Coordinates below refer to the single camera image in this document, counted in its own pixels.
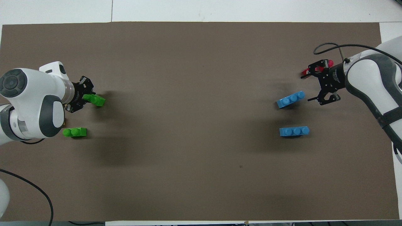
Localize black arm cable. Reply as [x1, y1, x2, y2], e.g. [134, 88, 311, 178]
[313, 43, 382, 63]
[0, 169, 54, 226]

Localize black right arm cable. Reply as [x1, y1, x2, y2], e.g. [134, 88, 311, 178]
[313, 43, 382, 63]

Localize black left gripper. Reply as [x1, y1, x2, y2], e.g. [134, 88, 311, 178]
[65, 75, 95, 113]

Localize thin black floor cable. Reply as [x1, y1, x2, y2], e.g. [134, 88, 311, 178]
[68, 221, 106, 226]

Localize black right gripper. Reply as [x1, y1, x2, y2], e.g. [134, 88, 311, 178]
[306, 59, 346, 106]

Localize blue three-stud brick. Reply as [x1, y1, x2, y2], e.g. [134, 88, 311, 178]
[279, 126, 310, 137]
[276, 91, 306, 109]

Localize brown paper mat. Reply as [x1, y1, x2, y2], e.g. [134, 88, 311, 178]
[0, 21, 400, 222]

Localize green two-stud brick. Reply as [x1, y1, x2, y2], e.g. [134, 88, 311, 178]
[62, 127, 87, 138]
[83, 94, 106, 107]

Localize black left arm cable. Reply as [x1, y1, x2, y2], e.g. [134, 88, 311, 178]
[0, 169, 54, 226]

